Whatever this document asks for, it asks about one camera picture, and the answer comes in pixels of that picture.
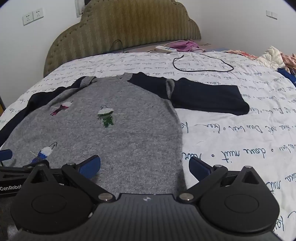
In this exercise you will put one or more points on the blue cloth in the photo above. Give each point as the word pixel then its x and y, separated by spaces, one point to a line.
pixel 288 75

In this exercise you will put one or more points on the white light switch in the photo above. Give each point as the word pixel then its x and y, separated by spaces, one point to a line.
pixel 271 14

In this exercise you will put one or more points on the white wall socket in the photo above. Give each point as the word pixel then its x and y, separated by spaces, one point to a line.
pixel 27 19
pixel 38 14

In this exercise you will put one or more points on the white script-printed blanket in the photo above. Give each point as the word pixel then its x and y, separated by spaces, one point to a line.
pixel 231 143

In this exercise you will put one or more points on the window frame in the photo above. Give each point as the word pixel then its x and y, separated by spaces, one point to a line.
pixel 80 7

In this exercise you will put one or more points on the grey and navy knit sweater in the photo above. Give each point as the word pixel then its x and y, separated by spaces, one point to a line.
pixel 129 120

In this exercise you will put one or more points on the white power strip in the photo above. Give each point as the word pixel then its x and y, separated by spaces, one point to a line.
pixel 165 49

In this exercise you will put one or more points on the cream quilted cloth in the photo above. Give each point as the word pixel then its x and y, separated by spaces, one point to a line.
pixel 271 56

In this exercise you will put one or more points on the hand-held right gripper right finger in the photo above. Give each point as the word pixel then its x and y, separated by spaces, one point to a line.
pixel 199 170

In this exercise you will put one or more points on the purple cloth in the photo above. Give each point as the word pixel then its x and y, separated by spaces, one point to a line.
pixel 185 45

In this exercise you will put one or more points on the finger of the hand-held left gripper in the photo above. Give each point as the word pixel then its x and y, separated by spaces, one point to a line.
pixel 5 154
pixel 29 165

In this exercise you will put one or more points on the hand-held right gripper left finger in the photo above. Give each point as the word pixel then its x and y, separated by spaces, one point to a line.
pixel 89 167

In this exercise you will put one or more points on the pink cloth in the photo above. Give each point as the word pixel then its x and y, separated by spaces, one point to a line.
pixel 289 61

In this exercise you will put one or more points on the floral printed cloth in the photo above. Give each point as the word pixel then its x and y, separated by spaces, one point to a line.
pixel 240 53

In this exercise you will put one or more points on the olive padded headboard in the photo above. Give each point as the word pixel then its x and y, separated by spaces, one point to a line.
pixel 120 27

